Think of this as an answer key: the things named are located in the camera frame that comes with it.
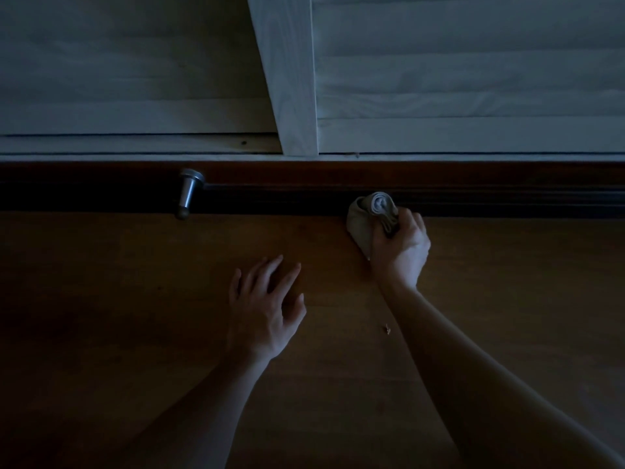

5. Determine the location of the metal door stopper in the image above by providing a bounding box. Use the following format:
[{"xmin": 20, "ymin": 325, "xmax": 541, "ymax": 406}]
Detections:
[{"xmin": 174, "ymin": 168, "xmax": 206, "ymax": 222}]

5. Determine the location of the white louvered sliding door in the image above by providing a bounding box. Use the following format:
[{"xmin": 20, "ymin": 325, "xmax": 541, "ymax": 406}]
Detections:
[{"xmin": 245, "ymin": 0, "xmax": 625, "ymax": 158}]

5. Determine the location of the person's right hand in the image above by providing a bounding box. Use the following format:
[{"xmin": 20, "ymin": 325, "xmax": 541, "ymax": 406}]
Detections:
[{"xmin": 368, "ymin": 206, "xmax": 432, "ymax": 294}]

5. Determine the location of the person's left hand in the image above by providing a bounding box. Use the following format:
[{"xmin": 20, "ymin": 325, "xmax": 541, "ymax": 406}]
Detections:
[{"xmin": 226, "ymin": 254, "xmax": 308, "ymax": 365}]

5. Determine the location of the person's right forearm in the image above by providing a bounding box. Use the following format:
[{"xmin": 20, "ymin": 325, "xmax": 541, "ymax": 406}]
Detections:
[{"xmin": 383, "ymin": 285, "xmax": 625, "ymax": 469}]

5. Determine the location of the black baseboard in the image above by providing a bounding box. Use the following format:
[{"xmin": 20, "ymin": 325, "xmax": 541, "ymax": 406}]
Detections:
[{"xmin": 0, "ymin": 182, "xmax": 625, "ymax": 221}]

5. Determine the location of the grey cleaning cloth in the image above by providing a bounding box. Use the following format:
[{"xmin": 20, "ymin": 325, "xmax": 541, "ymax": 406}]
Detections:
[{"xmin": 346, "ymin": 191, "xmax": 402, "ymax": 263}]

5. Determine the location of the person's left forearm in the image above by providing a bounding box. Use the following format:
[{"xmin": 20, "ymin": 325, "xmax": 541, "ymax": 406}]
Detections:
[{"xmin": 63, "ymin": 354, "xmax": 272, "ymax": 469}]

